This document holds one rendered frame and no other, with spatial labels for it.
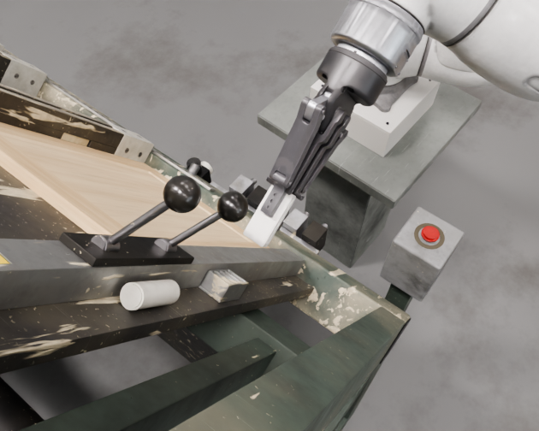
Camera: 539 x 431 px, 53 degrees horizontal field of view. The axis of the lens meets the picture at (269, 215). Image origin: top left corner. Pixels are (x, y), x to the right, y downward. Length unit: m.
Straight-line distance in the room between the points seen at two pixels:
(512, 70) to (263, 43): 2.48
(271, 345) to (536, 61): 0.55
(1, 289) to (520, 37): 0.56
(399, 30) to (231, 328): 0.54
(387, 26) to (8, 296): 0.44
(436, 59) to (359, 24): 0.89
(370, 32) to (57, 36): 2.84
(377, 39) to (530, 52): 0.17
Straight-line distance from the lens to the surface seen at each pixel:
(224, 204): 0.63
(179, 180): 0.53
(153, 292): 0.61
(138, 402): 0.57
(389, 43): 0.60
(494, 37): 0.66
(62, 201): 0.79
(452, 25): 0.64
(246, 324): 0.90
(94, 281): 0.57
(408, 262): 1.27
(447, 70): 1.49
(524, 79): 0.69
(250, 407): 0.44
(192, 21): 3.26
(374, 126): 1.54
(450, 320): 2.23
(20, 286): 0.50
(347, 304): 1.19
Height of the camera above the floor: 1.97
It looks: 57 degrees down
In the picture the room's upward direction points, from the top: straight up
